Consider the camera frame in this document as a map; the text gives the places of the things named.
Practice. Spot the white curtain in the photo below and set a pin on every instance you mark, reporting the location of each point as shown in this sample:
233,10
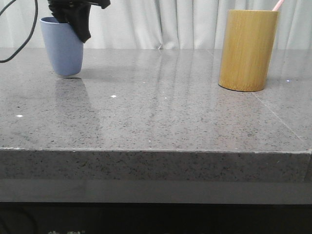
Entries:
162,24

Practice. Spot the pink chopstick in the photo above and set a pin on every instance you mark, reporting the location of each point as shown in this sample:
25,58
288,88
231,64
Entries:
278,5

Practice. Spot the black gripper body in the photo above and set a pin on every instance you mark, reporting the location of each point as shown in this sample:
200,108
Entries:
58,7

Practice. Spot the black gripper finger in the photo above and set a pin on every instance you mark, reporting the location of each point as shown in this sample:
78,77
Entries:
81,26

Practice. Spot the blue plastic cup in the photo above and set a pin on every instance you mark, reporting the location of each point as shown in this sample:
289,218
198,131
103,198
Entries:
64,48

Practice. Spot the bamboo cylinder holder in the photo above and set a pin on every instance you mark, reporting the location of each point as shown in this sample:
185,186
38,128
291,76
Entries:
247,48

